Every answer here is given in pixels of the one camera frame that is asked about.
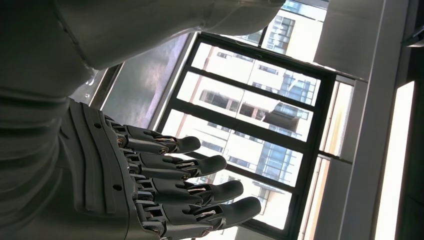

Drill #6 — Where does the black window frame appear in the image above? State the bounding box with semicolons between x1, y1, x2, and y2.
153;31;337;240

